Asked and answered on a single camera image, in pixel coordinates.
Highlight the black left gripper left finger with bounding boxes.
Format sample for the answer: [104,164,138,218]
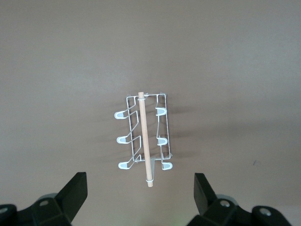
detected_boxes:
[0,171,88,226]

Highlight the brown table cover sheet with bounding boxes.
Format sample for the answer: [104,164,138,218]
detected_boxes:
[0,0,301,226]

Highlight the white wire cup rack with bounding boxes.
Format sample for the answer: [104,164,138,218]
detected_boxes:
[114,91,174,188]

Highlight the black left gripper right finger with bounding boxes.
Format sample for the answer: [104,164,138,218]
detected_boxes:
[187,172,293,226]

